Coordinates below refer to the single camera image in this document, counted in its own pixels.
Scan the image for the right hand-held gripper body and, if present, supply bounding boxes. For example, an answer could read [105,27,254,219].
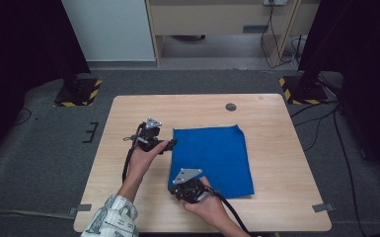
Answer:
[168,168,211,204]

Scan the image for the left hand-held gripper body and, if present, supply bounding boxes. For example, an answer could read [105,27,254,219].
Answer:
[129,117,171,153]

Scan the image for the blue microfibre cloth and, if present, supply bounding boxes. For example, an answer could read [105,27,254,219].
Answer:
[167,124,256,199]

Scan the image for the person's right hand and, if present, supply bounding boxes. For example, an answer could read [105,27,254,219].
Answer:
[181,176,232,228]

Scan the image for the person's left hand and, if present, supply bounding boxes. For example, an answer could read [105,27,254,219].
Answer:
[129,140,170,181]

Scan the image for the black floor tape marks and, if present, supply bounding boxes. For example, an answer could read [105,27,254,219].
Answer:
[82,121,100,144]

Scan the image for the black stand base yellow stripes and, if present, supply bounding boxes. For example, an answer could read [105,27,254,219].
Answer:
[278,75,330,107]
[53,78,104,108]

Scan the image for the grey tape piece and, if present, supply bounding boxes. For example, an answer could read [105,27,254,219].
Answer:
[311,202,337,213]
[68,203,93,217]

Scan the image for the white cabinet panel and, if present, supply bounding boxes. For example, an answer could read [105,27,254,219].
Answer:
[60,0,156,62]

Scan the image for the light wooden desk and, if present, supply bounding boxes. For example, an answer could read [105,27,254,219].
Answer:
[144,0,320,68]

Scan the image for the grey desk label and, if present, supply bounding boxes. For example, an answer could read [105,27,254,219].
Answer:
[242,24,269,34]

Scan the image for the dark curtain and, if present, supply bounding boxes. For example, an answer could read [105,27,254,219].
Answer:
[0,0,92,167]
[297,0,380,181]

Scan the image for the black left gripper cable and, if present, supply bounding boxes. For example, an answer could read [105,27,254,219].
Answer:
[121,131,140,184]

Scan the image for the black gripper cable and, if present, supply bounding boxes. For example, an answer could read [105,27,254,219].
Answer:
[206,187,254,237]
[121,131,140,184]

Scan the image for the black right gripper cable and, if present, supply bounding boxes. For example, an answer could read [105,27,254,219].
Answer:
[206,187,254,237]

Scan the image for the thin black floor cable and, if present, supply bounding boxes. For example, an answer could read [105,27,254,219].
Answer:
[13,108,34,126]

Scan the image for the black metal stand post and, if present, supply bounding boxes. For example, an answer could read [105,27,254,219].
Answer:
[297,42,322,95]

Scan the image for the black hanging cable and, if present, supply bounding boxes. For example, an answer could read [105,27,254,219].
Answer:
[260,0,298,69]

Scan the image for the long black floor cable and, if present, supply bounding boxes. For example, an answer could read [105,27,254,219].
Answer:
[333,107,369,237]

